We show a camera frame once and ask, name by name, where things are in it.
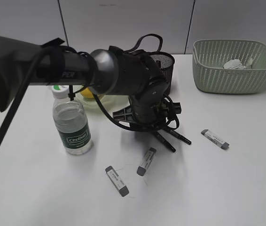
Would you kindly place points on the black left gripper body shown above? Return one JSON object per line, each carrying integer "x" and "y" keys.
{"x": 148, "y": 104}

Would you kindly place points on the black marker pen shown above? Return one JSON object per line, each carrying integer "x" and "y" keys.
{"x": 180, "y": 137}
{"x": 164, "y": 142}

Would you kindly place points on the white grey eraser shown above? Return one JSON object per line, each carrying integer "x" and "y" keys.
{"x": 117, "y": 181}
{"x": 215, "y": 139}
{"x": 146, "y": 161}

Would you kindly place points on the yellow mango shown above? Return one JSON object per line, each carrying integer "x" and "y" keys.
{"x": 86, "y": 93}

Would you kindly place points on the clear plastic water bottle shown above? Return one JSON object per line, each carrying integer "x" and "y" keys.
{"x": 71, "y": 121}

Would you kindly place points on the white grey eraser front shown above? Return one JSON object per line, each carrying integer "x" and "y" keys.
{"x": 117, "y": 181}

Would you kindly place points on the white waste paper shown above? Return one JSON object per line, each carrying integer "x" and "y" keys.
{"x": 235, "y": 64}

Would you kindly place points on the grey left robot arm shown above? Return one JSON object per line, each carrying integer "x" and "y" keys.
{"x": 134, "y": 73}

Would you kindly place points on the black mesh pen holder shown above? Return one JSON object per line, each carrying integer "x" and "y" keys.
{"x": 166, "y": 63}

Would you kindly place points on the translucent green wavy plate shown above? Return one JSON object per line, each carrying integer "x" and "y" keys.
{"x": 110, "y": 103}

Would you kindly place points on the green woven plastic basket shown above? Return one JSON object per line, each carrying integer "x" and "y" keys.
{"x": 209, "y": 56}

